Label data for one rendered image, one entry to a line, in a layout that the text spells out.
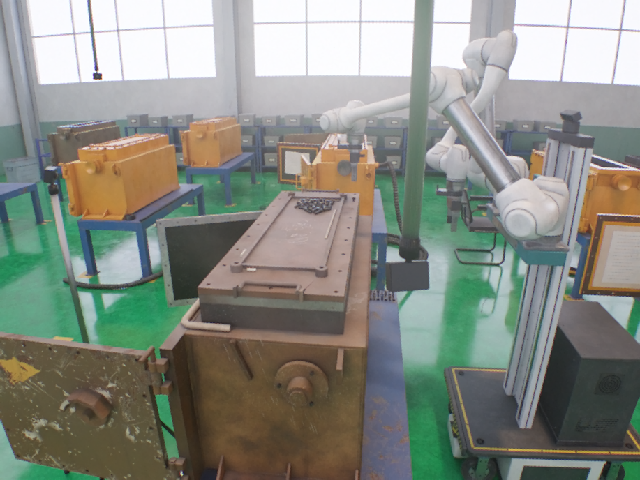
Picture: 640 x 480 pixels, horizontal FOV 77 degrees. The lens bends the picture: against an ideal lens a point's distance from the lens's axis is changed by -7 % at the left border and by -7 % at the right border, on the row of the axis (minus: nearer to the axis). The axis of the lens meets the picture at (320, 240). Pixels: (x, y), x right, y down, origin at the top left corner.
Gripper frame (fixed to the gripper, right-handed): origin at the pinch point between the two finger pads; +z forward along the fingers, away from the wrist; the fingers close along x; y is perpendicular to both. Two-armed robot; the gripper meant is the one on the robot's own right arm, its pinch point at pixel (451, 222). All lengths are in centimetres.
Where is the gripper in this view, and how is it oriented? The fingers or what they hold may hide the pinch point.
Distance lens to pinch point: 220.9
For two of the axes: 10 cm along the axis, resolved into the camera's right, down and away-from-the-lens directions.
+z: 0.0, 9.4, 3.4
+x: 1.2, -3.4, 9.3
